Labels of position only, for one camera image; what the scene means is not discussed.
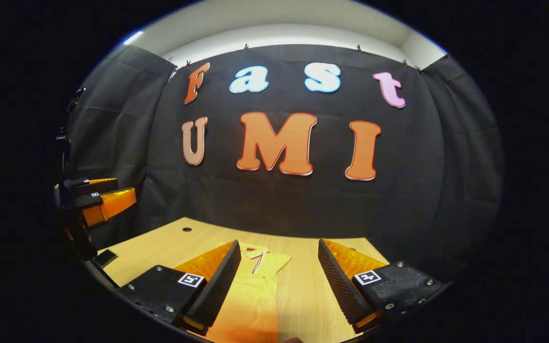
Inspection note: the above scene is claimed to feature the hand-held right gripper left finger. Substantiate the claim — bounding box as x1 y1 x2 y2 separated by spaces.
120 240 242 334

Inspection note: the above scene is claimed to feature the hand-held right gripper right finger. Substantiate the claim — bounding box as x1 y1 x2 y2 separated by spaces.
317 238 447 334

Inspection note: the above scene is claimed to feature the row of small backdrop clips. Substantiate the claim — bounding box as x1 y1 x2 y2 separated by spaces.
124 42 451 72

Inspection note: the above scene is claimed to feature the black backdrop cloth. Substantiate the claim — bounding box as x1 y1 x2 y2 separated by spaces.
62 44 504 282

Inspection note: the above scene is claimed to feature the orange polo T-shirt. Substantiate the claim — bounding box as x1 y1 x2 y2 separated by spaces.
203 243 293 343

